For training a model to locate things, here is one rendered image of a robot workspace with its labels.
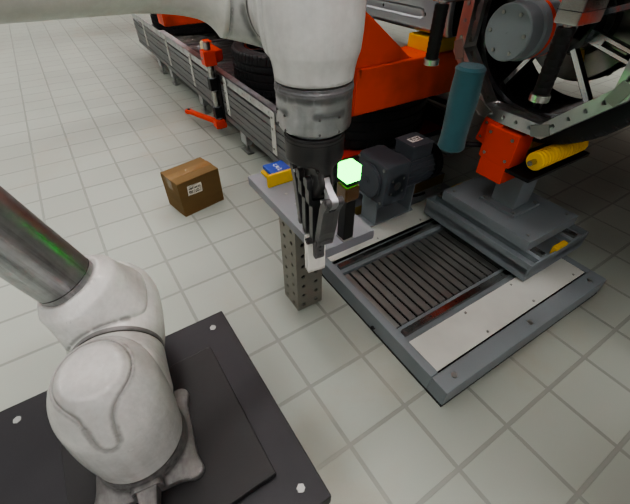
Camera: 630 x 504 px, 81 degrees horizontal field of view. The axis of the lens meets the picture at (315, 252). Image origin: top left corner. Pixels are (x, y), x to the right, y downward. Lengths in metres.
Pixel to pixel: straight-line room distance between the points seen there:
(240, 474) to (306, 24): 0.70
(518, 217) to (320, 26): 1.30
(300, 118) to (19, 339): 1.37
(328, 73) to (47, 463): 0.83
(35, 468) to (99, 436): 0.32
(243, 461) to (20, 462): 0.42
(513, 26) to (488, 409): 1.02
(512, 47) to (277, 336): 1.06
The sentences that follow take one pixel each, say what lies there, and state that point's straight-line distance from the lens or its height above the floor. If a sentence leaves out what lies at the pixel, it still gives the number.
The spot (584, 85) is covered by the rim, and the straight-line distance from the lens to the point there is 1.36.
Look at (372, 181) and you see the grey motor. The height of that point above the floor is 0.33.
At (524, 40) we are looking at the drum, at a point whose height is 0.84.
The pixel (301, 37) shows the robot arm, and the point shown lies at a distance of 0.40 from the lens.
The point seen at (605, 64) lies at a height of 0.75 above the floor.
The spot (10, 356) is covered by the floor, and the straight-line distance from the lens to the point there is 1.60.
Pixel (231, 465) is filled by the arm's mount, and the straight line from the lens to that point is 0.80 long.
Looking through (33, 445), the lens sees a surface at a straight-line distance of 0.97.
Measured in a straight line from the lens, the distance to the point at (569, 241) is 1.69.
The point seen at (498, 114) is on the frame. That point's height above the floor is 0.60.
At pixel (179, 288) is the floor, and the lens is 1.53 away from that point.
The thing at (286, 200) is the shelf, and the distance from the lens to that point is 1.09.
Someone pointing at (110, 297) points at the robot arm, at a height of 0.58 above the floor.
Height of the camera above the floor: 1.06
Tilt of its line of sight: 42 degrees down
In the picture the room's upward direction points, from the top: straight up
